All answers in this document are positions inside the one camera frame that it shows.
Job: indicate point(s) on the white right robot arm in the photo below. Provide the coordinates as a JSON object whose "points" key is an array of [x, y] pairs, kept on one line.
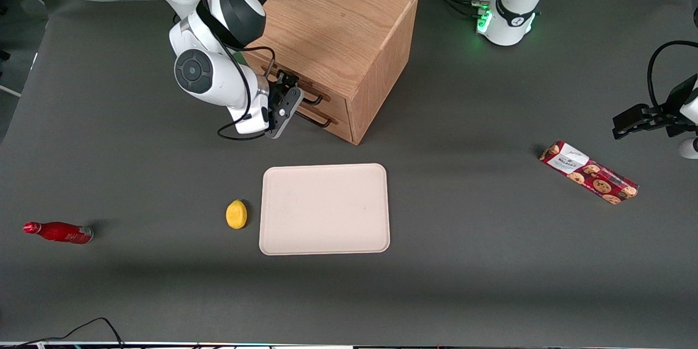
{"points": [[207, 71]]}

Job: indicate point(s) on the oak wooden drawer cabinet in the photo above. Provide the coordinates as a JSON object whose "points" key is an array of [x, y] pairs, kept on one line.
{"points": [[332, 16]]}

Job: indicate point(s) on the beige rectangular tray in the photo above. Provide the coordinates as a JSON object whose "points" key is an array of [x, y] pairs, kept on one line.
{"points": [[324, 209]]}

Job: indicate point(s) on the red soda bottle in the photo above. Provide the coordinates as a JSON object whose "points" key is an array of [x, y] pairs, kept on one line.
{"points": [[60, 232]]}

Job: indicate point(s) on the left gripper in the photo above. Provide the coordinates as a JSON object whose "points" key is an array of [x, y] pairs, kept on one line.
{"points": [[668, 116]]}

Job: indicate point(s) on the red cookie box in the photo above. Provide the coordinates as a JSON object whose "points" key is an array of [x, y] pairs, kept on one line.
{"points": [[589, 172]]}

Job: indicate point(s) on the wooden drawer front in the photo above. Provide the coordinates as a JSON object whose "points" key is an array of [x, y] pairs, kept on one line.
{"points": [[341, 128], [338, 106]]}

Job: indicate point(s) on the yellow lemon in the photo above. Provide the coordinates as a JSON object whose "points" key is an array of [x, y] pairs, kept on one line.
{"points": [[236, 214]]}

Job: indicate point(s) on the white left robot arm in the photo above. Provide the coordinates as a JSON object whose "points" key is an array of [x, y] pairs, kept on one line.
{"points": [[512, 16]]}

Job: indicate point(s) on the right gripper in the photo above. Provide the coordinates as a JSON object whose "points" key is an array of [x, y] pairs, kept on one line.
{"points": [[276, 92]]}

